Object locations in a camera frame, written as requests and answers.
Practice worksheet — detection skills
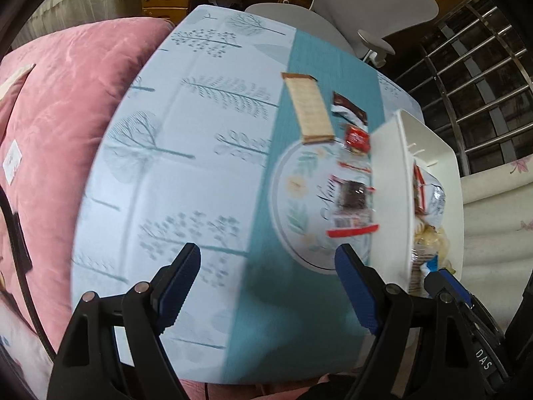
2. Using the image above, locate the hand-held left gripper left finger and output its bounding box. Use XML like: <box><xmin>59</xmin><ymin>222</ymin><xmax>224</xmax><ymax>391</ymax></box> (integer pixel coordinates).
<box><xmin>46</xmin><ymin>242</ymin><xmax>203</xmax><ymax>400</ymax></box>

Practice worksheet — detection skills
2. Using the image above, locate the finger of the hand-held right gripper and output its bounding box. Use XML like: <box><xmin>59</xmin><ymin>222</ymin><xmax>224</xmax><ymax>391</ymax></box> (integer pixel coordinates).
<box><xmin>424</xmin><ymin>268</ymin><xmax>506</xmax><ymax>342</ymax></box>

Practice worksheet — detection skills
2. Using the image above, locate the beige cracker packet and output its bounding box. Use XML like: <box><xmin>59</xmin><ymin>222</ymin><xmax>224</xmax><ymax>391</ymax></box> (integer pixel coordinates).
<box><xmin>281</xmin><ymin>72</ymin><xmax>336</xmax><ymax>145</ymax></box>

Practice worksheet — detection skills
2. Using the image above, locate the black strap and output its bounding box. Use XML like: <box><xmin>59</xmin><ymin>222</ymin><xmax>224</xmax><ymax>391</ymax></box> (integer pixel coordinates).
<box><xmin>0</xmin><ymin>185</ymin><xmax>57</xmax><ymax>361</ymax></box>

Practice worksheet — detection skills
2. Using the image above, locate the white plastic basket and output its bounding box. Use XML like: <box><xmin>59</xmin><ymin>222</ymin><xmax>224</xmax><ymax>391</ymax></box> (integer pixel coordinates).
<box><xmin>370</xmin><ymin>109</ymin><xmax>465</xmax><ymax>297</ymax></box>

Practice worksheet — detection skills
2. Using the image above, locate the dark brown snack packet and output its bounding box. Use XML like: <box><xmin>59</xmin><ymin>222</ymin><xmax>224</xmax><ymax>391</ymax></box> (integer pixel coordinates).
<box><xmin>331</xmin><ymin>92</ymin><xmax>370</xmax><ymax>129</ymax></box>

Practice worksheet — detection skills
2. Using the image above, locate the cream padded floral cushion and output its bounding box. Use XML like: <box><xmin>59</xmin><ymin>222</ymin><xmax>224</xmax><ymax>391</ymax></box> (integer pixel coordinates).
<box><xmin>459</xmin><ymin>155</ymin><xmax>533</xmax><ymax>289</ymax></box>

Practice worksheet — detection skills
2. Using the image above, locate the yellow crumbly cake packet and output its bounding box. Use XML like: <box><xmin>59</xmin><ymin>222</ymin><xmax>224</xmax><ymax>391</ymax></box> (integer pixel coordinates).
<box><xmin>413</xmin><ymin>220</ymin><xmax>454</xmax><ymax>261</ymax></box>

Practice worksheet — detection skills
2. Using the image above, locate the pink blanket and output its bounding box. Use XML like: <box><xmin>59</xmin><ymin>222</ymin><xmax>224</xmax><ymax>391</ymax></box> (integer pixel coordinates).
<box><xmin>0</xmin><ymin>17</ymin><xmax>176</xmax><ymax>400</ymax></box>

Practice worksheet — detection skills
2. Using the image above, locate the metal window grille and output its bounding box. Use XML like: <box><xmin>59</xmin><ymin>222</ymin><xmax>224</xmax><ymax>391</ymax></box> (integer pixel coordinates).
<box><xmin>393</xmin><ymin>0</ymin><xmax>533</xmax><ymax>176</ymax></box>

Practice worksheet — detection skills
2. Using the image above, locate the red cookie clear packet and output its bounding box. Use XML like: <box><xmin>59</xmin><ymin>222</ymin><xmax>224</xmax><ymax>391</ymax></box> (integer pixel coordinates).
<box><xmin>339</xmin><ymin>124</ymin><xmax>372</xmax><ymax>172</ymax></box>

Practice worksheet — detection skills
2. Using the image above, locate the brownie packet with red ends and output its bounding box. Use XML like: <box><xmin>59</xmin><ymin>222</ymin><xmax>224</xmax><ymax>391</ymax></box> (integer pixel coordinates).
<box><xmin>326</xmin><ymin>162</ymin><xmax>380</xmax><ymax>239</ymax></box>

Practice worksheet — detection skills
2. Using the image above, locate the grey office chair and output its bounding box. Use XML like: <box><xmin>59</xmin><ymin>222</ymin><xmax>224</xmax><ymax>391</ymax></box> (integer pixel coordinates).
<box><xmin>245</xmin><ymin>0</ymin><xmax>441</xmax><ymax>68</ymax></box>

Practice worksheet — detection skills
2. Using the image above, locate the white lace cloth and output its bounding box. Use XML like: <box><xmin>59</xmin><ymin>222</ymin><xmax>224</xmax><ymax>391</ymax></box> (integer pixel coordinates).
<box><xmin>19</xmin><ymin>0</ymin><xmax>143</xmax><ymax>48</ymax></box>

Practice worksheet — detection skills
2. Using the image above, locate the large beige cake clear packet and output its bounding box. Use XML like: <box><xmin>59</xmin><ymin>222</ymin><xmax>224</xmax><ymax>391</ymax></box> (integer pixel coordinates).
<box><xmin>409</xmin><ymin>250</ymin><xmax>438</xmax><ymax>297</ymax></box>

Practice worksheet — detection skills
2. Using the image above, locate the silver foil snack packet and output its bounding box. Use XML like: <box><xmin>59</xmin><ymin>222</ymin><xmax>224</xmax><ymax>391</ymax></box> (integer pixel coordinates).
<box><xmin>420</xmin><ymin>173</ymin><xmax>447</xmax><ymax>219</ymax></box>

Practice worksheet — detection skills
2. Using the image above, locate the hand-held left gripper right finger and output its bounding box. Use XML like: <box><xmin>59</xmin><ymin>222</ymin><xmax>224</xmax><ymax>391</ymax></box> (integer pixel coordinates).
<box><xmin>335</xmin><ymin>244</ymin><xmax>506</xmax><ymax>400</ymax></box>

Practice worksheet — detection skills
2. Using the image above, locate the tree print blue tablecloth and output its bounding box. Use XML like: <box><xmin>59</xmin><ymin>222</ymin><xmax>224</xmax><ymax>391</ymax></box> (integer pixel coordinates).
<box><xmin>70</xmin><ymin>4</ymin><xmax>426</xmax><ymax>386</ymax></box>

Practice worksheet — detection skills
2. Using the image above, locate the white fabric label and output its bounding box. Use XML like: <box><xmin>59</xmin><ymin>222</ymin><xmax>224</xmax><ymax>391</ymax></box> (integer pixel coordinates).
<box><xmin>2</xmin><ymin>139</ymin><xmax>22</xmax><ymax>185</ymax></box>

